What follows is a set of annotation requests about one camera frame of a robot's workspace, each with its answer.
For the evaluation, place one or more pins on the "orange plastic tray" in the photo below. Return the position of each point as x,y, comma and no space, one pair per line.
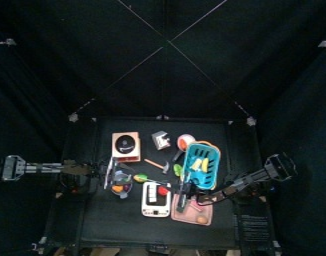
211,143

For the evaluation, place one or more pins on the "white toy knife block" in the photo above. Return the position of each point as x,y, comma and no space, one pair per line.
159,140

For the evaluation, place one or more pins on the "small metal rail bracket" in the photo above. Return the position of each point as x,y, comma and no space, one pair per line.
159,117
166,117

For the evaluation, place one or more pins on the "small orange toy fruit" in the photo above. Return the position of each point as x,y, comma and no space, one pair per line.
201,219

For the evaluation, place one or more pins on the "yellow toy banana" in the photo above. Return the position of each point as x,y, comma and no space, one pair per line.
205,165

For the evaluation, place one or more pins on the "slim silver toy utensil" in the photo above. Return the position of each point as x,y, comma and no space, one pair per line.
110,173

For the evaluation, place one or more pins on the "orange toy food piece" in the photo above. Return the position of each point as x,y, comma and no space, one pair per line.
118,188

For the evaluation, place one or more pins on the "red toy tomato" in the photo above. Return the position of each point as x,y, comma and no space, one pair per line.
162,190

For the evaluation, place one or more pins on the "orange toy carrot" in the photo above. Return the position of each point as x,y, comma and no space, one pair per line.
182,144

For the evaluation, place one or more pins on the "pale yellow toy corn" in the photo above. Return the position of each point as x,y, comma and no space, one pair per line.
197,164

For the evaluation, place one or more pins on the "white toy appliance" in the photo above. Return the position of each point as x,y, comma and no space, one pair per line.
154,210

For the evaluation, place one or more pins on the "wooden toy stove black burner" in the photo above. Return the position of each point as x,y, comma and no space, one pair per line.
126,146

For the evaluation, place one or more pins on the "black aluminium frame rail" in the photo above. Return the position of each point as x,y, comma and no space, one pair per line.
193,119

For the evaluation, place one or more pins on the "green toy vegetable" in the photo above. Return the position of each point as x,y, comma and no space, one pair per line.
178,170

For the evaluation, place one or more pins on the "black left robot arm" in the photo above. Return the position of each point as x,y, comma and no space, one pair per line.
40,167

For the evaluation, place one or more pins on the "pink toy cutting board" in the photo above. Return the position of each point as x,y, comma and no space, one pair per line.
187,218

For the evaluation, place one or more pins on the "colourful toy cluster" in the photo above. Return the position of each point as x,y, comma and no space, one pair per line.
126,176

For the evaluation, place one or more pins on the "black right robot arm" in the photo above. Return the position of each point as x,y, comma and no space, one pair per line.
259,175

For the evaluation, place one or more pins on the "yellow toy fruit green leaf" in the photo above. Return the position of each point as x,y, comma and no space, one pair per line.
141,178

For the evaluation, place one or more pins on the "teal plastic dish basket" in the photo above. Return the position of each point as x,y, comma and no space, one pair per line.
210,178

